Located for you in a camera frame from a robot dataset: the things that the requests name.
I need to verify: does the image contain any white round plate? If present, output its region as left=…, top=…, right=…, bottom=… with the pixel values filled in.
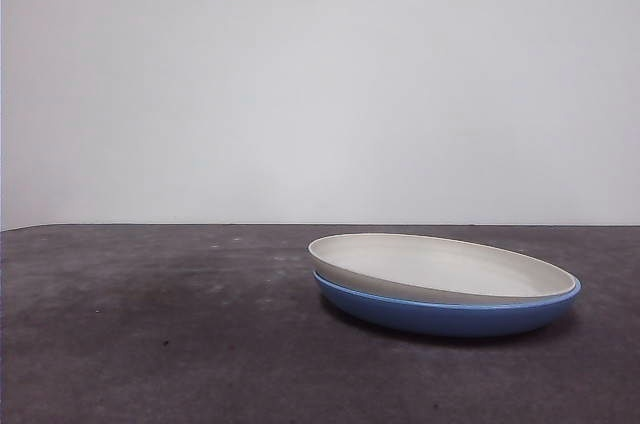
left=306, top=232, right=578, bottom=305

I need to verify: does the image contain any blue round plate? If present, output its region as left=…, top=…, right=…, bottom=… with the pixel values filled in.
left=312, top=268, right=583, bottom=338

